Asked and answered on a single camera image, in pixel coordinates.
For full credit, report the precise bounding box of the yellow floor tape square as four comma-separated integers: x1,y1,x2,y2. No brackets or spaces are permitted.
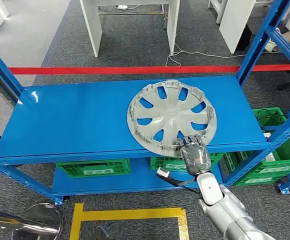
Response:
69,202,190,240

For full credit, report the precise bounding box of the chrome stanchion post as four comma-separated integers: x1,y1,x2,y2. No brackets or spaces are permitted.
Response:
0,198,63,240

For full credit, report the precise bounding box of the white desk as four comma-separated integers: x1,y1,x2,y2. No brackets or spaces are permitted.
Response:
208,0,257,55
79,0,180,58

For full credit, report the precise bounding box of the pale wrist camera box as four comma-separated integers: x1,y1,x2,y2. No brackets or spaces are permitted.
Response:
156,167,170,178

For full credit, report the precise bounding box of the grey plastic wheel cover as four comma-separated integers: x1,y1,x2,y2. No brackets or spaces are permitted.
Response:
126,79,217,158

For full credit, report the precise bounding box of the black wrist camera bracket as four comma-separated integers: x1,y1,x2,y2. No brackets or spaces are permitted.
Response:
156,172,201,196

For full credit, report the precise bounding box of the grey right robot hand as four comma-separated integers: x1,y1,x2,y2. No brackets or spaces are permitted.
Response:
178,135,212,176

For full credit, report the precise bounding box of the white floor cable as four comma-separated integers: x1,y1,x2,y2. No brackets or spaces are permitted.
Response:
165,43,285,68

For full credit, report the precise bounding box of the black left wrist bracket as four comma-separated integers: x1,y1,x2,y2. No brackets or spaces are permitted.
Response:
88,222,113,240

